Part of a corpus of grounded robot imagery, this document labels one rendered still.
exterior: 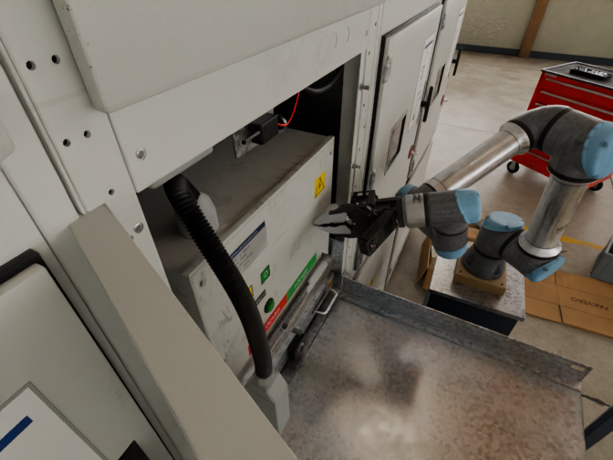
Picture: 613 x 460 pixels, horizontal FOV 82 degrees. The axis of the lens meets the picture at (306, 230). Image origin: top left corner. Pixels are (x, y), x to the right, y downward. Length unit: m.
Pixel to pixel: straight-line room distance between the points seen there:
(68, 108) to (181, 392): 0.20
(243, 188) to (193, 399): 0.51
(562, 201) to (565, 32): 7.55
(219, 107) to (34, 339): 0.26
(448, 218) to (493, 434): 0.53
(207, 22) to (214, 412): 0.29
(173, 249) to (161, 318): 0.34
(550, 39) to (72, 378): 8.55
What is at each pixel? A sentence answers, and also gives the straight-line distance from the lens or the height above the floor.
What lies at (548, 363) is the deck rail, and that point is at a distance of 1.19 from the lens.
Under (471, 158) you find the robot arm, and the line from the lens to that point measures 1.00.
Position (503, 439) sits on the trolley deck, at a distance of 1.06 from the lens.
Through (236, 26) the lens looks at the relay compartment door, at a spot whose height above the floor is 1.68.
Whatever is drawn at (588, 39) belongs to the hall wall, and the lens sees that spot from 8.67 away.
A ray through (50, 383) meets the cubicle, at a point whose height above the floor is 1.49.
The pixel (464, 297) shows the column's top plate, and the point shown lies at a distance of 1.41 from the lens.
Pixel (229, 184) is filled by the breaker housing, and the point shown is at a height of 1.39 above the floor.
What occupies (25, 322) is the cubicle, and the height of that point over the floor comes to 1.55.
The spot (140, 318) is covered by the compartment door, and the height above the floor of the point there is 1.58.
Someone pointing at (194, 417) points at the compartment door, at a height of 1.58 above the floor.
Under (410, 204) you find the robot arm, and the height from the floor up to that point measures 1.31.
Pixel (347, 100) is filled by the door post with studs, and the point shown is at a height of 1.46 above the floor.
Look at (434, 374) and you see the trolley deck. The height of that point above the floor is 0.85.
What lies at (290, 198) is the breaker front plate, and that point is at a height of 1.35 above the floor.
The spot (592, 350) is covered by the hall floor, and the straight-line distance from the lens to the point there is 2.59.
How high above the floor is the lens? 1.74
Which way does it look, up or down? 39 degrees down
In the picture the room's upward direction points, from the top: straight up
